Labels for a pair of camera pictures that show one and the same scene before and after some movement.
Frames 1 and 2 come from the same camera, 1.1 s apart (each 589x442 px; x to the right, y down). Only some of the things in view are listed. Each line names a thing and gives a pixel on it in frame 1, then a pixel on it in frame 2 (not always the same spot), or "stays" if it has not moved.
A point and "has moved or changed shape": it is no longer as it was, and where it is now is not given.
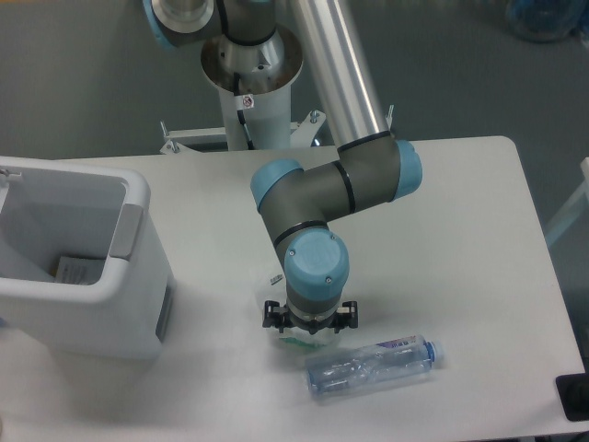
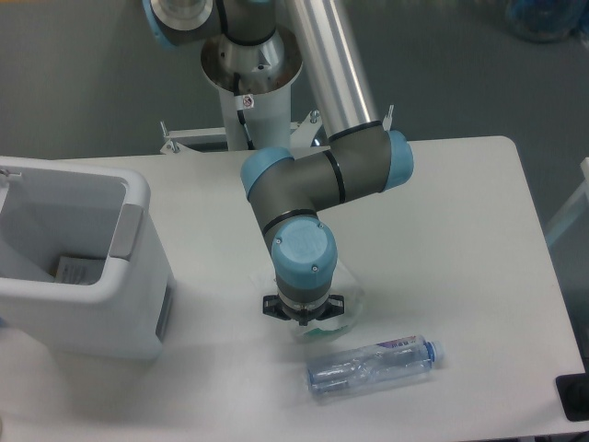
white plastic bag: [294, 339] has moved or changed shape
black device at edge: [573, 390] stays
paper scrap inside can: [79, 271] stays
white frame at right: [582, 191] stays
